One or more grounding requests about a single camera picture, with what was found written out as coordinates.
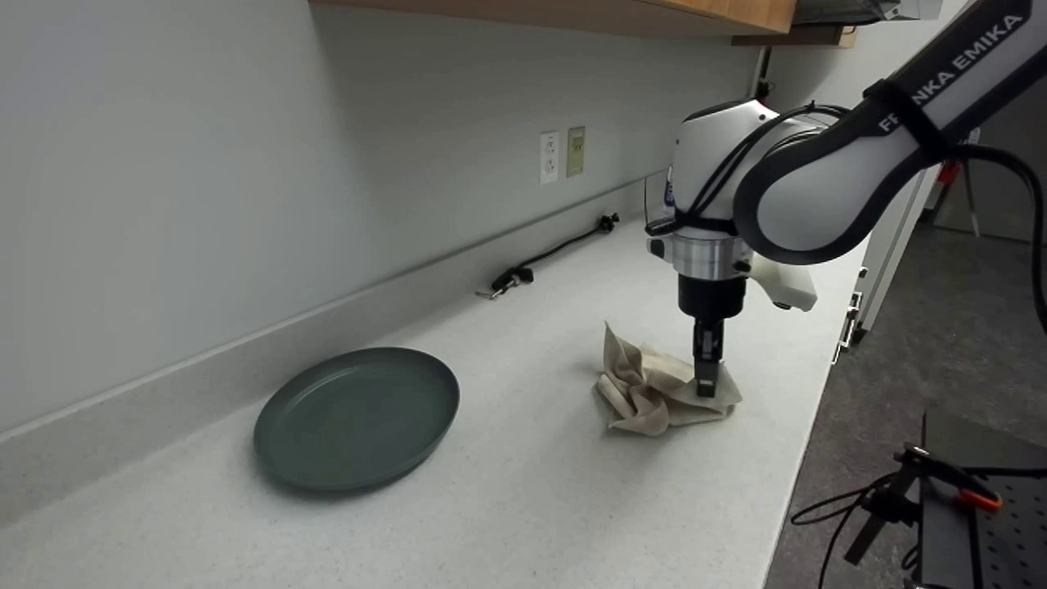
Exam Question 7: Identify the dark green plate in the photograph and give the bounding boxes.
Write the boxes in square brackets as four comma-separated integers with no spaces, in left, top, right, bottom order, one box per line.
[254,345,463,500]

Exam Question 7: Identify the black perforated table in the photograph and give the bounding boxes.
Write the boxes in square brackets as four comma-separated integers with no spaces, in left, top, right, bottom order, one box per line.
[916,408,1047,589]

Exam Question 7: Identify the black cable with plug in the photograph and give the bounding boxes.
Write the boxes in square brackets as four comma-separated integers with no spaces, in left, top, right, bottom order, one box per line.
[476,211,622,300]

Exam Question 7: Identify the beige wall plate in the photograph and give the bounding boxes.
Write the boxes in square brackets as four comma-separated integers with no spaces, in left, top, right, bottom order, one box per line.
[562,126,589,181]

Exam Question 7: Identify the white power outlet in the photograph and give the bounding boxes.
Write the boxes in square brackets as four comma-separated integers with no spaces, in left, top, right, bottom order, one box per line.
[538,132,562,188]

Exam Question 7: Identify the clamp with orange handle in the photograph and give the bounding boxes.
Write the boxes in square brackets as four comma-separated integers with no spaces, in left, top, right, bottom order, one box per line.
[895,441,1008,517]

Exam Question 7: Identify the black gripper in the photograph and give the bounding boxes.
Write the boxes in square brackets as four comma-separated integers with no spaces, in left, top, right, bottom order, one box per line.
[677,275,750,398]

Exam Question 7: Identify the wooden wall cabinet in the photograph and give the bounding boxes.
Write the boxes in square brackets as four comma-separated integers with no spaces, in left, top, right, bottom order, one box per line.
[309,0,799,39]

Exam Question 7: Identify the wooden shelf board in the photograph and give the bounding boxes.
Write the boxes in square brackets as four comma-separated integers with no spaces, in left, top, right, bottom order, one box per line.
[728,23,860,50]

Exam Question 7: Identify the white cabinet panel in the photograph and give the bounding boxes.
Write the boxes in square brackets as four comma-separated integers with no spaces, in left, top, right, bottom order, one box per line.
[841,161,942,355]

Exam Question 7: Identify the stained beige towel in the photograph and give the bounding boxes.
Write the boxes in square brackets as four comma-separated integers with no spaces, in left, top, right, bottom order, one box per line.
[594,322,747,440]

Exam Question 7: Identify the black tripod cables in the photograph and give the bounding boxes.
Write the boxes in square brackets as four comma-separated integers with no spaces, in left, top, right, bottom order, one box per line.
[789,483,910,568]

